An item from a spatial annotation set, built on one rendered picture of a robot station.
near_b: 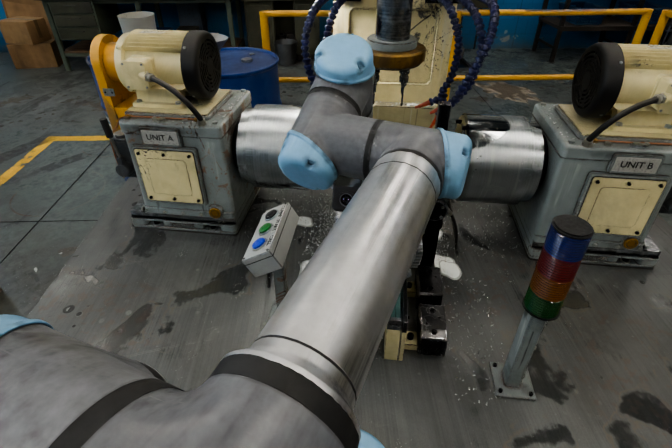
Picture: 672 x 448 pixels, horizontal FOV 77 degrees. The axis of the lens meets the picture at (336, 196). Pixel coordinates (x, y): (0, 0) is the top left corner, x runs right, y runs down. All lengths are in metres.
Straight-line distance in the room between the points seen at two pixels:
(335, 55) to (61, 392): 0.43
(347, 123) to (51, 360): 0.35
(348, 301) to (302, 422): 0.08
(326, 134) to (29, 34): 6.16
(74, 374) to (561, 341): 1.03
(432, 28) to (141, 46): 0.81
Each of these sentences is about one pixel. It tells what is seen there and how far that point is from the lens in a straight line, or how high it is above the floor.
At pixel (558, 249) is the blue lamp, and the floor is 1.18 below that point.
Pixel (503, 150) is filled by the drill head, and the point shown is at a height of 1.12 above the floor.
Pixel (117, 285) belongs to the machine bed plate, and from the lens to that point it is 1.29.
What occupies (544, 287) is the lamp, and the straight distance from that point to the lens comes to 0.81.
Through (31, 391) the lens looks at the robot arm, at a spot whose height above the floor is 1.43.
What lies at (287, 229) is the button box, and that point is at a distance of 0.91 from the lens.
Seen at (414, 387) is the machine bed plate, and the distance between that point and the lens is 0.98.
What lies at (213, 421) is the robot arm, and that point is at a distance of 0.23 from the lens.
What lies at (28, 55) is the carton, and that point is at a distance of 6.71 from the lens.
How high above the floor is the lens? 1.62
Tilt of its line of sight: 34 degrees down
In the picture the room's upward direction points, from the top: straight up
